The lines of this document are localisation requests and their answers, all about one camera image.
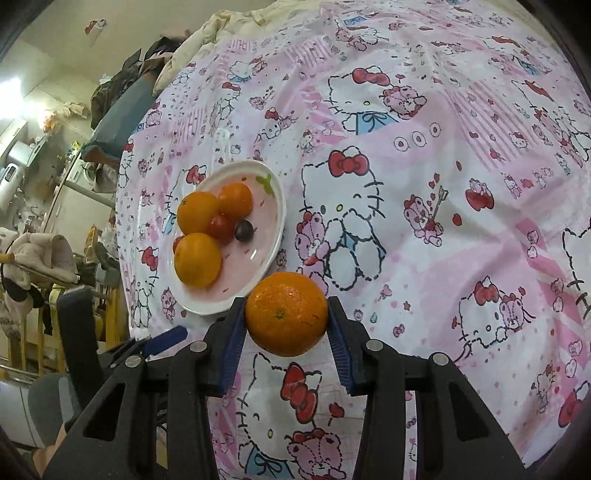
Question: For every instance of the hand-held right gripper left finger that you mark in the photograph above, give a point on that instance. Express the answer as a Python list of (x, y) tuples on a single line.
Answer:
[(233, 344)]

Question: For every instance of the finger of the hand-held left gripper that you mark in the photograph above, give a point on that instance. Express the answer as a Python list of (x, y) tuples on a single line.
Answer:
[(168, 336), (78, 332)]

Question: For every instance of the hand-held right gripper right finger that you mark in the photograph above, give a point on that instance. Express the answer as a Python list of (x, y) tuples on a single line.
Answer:
[(340, 353)]

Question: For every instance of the large orange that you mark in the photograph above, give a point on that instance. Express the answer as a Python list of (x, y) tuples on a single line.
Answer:
[(197, 260), (198, 212), (286, 314)]

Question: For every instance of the red tomato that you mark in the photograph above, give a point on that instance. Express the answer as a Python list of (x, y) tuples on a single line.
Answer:
[(221, 228), (178, 243)]

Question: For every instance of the dark purple plum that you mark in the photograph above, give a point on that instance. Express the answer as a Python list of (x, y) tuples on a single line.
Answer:
[(244, 230)]

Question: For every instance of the pink strawberry pattern plate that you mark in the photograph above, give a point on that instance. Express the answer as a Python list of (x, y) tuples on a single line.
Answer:
[(258, 230)]

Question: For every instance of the small orange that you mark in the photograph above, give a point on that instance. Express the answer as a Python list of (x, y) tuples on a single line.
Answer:
[(235, 199)]

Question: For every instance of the grey stool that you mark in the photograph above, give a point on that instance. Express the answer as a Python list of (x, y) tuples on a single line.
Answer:
[(41, 401)]

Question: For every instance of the pink plush robe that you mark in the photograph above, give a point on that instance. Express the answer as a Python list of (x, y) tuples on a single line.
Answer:
[(39, 251)]

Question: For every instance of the draped grey garment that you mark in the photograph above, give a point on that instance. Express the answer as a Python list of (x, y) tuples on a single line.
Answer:
[(105, 177)]

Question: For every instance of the white water heater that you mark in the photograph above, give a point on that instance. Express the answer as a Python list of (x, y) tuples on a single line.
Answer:
[(11, 173)]

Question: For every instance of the heap of clothes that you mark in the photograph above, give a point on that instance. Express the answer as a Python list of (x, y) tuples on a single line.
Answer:
[(124, 76)]

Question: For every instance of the cream duvet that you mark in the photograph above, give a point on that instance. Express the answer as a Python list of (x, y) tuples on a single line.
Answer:
[(221, 23)]

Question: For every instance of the red white wall decoration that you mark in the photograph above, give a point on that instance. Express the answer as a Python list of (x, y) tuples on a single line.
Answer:
[(95, 26)]

